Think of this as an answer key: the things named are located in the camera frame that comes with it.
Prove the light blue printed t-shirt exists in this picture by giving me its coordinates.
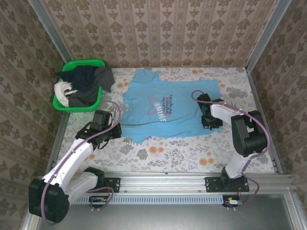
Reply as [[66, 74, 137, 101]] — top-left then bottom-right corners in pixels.
[[119, 68, 221, 144]]

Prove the green plastic laundry basket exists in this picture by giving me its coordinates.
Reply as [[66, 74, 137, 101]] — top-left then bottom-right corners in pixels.
[[52, 59, 106, 113]]

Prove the floral tablecloth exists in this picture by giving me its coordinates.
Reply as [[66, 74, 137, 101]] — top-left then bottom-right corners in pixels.
[[55, 67, 275, 173]]

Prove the grey garment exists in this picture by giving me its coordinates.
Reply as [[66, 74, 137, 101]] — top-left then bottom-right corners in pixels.
[[68, 66, 115, 108]]

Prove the white garment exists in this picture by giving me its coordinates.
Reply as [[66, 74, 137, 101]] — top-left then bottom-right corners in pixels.
[[54, 80, 78, 107]]

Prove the dark navy garment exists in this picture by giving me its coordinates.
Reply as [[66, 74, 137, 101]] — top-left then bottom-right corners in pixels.
[[56, 66, 97, 92]]

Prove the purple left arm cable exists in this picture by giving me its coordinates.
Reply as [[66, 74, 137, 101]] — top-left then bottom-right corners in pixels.
[[42, 100, 123, 227]]

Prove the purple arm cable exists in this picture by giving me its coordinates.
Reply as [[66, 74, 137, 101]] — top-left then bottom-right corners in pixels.
[[191, 90, 272, 211], [42, 100, 123, 227]]

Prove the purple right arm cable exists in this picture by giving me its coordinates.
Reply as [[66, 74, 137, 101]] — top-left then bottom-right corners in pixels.
[[191, 90, 272, 211]]

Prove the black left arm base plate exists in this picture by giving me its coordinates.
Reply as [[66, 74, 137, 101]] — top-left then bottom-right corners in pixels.
[[78, 176, 121, 193]]

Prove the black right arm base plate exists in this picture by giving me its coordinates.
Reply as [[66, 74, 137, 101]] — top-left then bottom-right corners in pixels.
[[205, 176, 250, 193]]

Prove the aluminium mounting rail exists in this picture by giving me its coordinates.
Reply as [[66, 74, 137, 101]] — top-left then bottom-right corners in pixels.
[[35, 171, 295, 194]]

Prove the slotted grey cable duct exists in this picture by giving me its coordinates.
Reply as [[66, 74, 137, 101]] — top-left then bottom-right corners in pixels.
[[71, 194, 224, 205]]

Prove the aluminium corner post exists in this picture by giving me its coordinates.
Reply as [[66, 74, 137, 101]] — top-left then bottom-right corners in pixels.
[[246, 0, 292, 72], [27, 0, 72, 63]]

